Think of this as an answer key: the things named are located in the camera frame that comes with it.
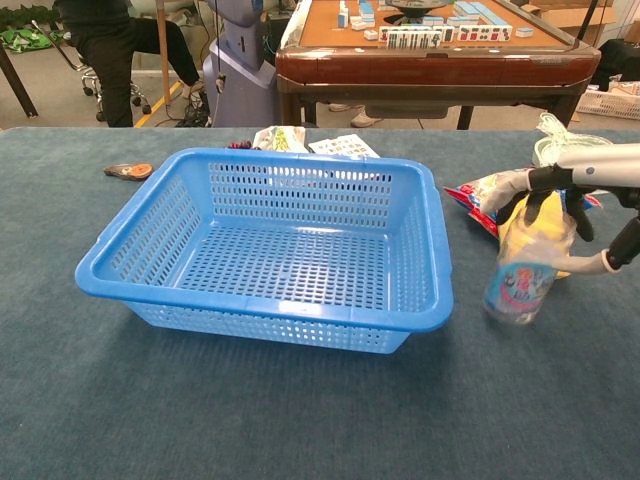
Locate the black table leg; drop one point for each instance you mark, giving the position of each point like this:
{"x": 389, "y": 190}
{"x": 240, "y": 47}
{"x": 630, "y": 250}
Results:
{"x": 17, "y": 82}

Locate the yellow sponge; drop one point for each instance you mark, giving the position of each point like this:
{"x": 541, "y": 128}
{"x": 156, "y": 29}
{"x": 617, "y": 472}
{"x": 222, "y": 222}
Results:
{"x": 552, "y": 212}

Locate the white mesh basket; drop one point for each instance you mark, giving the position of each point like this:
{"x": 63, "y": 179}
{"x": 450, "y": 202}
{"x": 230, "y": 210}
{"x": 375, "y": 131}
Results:
{"x": 607, "y": 102}

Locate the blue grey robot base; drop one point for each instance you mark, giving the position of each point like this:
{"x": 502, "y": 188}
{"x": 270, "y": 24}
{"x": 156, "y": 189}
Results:
{"x": 240, "y": 85}

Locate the dark red grape bunch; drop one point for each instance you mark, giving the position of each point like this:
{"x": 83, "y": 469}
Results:
{"x": 240, "y": 145}

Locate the green dustpan with brush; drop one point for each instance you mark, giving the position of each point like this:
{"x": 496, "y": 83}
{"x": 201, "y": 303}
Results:
{"x": 555, "y": 140}

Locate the white green plastic bag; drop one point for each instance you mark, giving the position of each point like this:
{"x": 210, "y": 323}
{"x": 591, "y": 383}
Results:
{"x": 280, "y": 137}

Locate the mahjong tile row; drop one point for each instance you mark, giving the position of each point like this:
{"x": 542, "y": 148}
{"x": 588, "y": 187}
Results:
{"x": 415, "y": 37}

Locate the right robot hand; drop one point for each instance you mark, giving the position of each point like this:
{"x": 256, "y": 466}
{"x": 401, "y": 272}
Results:
{"x": 600, "y": 165}

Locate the blue plastic mesh basket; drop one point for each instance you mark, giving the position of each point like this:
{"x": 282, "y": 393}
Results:
{"x": 280, "y": 250}

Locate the blue red snack bag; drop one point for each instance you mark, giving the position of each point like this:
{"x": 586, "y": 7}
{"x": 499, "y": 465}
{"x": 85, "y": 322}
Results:
{"x": 472, "y": 197}

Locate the white printed card pack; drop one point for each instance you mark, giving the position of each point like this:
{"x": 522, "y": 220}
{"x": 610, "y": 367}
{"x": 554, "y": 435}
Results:
{"x": 345, "y": 146}

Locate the person in black trousers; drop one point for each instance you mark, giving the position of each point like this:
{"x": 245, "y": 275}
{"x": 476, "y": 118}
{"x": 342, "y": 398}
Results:
{"x": 115, "y": 55}

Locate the wooden post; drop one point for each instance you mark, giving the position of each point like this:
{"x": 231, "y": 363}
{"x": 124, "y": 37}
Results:
{"x": 163, "y": 50}

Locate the brown mahjong table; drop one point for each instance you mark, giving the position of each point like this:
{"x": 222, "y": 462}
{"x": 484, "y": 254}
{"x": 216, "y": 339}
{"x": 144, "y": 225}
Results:
{"x": 430, "y": 67}

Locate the blue table cloth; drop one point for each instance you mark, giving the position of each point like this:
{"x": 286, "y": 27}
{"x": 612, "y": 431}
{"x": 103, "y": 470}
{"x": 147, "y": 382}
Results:
{"x": 250, "y": 410}

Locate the office chair with castors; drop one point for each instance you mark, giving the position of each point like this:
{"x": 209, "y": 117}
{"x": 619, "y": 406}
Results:
{"x": 92, "y": 82}

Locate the clear printed plastic cup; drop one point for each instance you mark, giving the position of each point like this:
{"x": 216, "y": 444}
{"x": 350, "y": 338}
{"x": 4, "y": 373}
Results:
{"x": 522, "y": 285}

